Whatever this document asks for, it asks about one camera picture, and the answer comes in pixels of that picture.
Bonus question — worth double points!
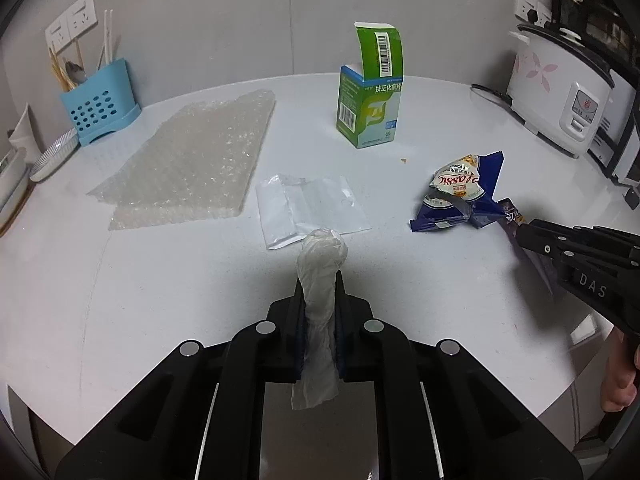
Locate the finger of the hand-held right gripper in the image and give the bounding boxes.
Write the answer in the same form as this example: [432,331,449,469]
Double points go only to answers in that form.
[515,230,564,281]
[525,219,640,261]

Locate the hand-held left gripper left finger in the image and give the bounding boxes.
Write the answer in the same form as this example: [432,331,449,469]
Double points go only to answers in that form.
[55,280,307,480]

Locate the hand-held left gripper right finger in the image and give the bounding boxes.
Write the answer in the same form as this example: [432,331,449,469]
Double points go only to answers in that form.
[334,272,585,480]

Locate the purple sachet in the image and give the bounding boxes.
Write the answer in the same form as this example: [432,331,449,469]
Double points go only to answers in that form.
[495,199,556,296]

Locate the blue snack wrapper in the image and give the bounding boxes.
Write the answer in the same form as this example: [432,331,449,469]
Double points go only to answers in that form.
[409,151,506,233]

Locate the white tissue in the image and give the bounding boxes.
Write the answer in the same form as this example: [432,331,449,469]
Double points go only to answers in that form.
[291,228,348,411]

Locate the clear plastic zip bag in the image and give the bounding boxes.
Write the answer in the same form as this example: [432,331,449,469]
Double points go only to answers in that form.
[255,174,373,251]

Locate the bubble wrap sheet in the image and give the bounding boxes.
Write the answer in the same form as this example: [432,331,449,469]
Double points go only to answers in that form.
[87,89,277,232]

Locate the green medicine box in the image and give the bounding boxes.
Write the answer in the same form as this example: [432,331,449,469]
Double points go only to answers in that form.
[336,22,405,149]

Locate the person's right hand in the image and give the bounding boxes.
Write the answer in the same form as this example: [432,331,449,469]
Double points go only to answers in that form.
[601,331,640,413]

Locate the white microwave oven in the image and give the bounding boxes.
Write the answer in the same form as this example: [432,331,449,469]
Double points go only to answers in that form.
[587,67,640,186]

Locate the white rice cooker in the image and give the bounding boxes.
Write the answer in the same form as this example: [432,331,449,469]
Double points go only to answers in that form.
[505,22,617,160]

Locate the blue rimmed plate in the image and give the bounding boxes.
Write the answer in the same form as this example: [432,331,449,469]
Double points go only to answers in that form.
[29,127,81,182]

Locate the blue utensil holder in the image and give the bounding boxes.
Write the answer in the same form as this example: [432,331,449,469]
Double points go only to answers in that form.
[60,58,142,147]

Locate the white chopstick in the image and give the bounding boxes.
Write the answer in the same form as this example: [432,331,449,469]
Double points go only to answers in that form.
[102,35,122,67]

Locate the wooden chopsticks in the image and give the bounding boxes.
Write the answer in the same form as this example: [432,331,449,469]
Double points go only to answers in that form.
[48,45,68,92]

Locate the black power cord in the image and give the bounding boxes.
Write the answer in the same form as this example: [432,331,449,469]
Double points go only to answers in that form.
[470,84,513,106]

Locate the white wall socket with plug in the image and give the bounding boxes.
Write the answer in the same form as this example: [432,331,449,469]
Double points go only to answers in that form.
[514,0,553,28]

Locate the white double wall socket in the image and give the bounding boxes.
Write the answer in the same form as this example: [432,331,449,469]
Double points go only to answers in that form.
[45,0,97,53]

